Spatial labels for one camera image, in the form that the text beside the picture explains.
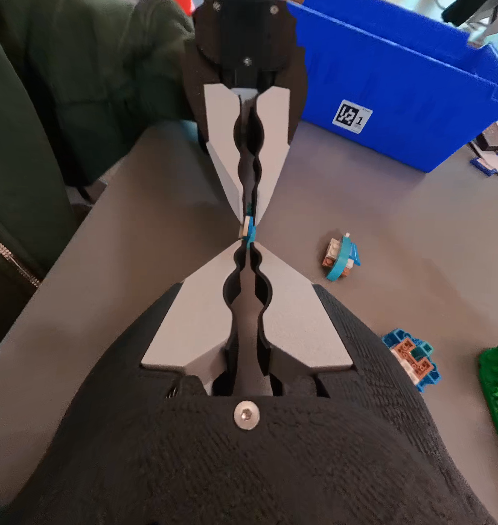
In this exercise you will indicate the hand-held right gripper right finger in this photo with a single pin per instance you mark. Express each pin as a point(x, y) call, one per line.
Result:
point(302, 328)

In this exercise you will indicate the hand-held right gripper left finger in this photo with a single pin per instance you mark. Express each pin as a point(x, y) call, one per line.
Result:
point(191, 328)

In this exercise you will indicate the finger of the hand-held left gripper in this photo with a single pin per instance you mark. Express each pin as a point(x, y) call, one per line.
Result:
point(275, 123)
point(220, 123)

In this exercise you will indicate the curved blue lego piece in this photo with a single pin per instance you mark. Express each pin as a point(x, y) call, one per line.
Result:
point(347, 254)

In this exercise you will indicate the small blue lego tile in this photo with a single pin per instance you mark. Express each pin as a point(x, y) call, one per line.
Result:
point(249, 233)

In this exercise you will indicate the person's left forearm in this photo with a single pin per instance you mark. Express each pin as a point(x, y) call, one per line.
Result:
point(109, 74)

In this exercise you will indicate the blue orange lego assembly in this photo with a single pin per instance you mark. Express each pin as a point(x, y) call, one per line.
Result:
point(413, 361)

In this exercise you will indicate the green lego flower plant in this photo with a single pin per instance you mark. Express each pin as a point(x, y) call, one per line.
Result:
point(497, 377)

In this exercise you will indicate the blue plastic bin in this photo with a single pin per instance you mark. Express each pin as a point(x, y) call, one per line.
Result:
point(396, 82)

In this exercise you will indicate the dark green jacket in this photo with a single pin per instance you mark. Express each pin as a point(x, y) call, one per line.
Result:
point(19, 184)

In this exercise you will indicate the dark small box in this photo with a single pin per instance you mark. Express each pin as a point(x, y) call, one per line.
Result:
point(493, 138)

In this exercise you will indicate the black device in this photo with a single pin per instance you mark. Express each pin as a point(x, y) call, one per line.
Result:
point(470, 10)

